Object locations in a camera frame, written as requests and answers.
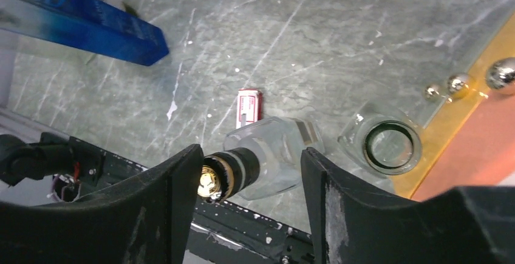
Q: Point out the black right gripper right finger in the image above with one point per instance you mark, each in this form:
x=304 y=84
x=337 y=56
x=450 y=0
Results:
x=353 y=221

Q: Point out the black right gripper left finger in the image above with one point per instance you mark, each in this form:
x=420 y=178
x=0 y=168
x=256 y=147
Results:
x=143 y=219

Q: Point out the clear whisky bottle black label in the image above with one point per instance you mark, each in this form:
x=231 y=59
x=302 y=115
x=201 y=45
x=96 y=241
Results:
x=258 y=160

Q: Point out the blue square glass bottle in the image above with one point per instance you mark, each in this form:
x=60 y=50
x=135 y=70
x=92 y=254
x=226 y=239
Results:
x=90 y=25

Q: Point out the clear empty glass jar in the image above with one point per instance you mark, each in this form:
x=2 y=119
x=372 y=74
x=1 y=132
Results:
x=382 y=139

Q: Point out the red white small box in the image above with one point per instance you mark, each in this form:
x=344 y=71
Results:
x=249 y=107

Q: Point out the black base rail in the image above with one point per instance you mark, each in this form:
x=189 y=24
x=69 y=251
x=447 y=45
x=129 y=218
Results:
x=220 y=233

